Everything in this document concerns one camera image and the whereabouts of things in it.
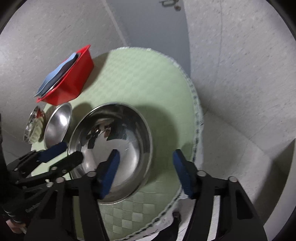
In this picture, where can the small steel bowl left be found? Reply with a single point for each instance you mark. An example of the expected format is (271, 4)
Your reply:
(35, 126)

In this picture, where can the metal door handle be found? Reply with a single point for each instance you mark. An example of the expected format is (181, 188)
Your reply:
(168, 3)

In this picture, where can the blue plate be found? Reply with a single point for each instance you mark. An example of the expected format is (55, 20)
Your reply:
(56, 75)

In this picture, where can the grey door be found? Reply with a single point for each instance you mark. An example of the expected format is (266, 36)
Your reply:
(148, 24)

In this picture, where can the red plastic basin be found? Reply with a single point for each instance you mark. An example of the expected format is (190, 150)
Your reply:
(71, 84)

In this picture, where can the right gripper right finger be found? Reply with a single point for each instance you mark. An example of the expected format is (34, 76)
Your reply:
(187, 173)

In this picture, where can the person's left hand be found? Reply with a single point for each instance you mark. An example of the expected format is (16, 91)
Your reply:
(16, 227)

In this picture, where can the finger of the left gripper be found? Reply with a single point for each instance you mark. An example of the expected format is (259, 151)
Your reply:
(52, 152)
(64, 166)

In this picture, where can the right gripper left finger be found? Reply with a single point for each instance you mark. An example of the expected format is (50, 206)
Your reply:
(106, 172)

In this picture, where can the large steel bowl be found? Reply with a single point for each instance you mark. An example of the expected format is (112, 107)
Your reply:
(114, 126)

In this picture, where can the medium steel bowl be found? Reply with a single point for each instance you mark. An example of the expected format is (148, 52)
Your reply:
(59, 126)

